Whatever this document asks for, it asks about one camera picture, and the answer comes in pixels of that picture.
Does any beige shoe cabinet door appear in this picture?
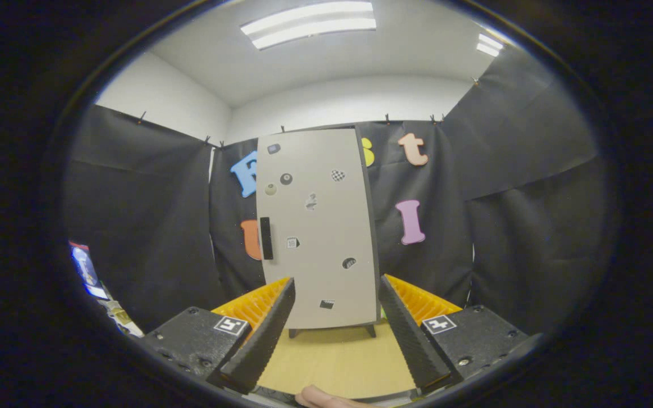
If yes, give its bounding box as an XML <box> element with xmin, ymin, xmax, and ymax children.
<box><xmin>256</xmin><ymin>128</ymin><xmax>380</xmax><ymax>330</ymax></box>

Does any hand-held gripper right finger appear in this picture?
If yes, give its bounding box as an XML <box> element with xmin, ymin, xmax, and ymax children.
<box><xmin>379</xmin><ymin>274</ymin><xmax>531</xmax><ymax>394</ymax></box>

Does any black door handle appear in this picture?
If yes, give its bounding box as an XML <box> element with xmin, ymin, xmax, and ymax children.
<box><xmin>260</xmin><ymin>216</ymin><xmax>274</xmax><ymax>261</ymax></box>

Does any black backdrop cloth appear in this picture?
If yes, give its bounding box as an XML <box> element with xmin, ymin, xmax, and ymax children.
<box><xmin>65</xmin><ymin>48</ymin><xmax>610</xmax><ymax>335</ymax></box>

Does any grey shoe cabinet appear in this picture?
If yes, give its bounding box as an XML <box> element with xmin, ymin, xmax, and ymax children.
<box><xmin>256</xmin><ymin>126</ymin><xmax>382</xmax><ymax>339</ymax></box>

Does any small ceiling light panel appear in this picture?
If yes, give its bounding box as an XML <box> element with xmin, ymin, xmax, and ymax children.
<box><xmin>476</xmin><ymin>33</ymin><xmax>504</xmax><ymax>57</ymax></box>

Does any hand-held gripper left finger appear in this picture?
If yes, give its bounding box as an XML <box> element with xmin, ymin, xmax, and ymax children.
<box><xmin>142</xmin><ymin>277</ymin><xmax>297</xmax><ymax>396</ymax></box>

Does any long ceiling light panel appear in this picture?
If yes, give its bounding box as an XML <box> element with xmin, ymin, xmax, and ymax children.
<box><xmin>240</xmin><ymin>1</ymin><xmax>377</xmax><ymax>50</ymax></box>

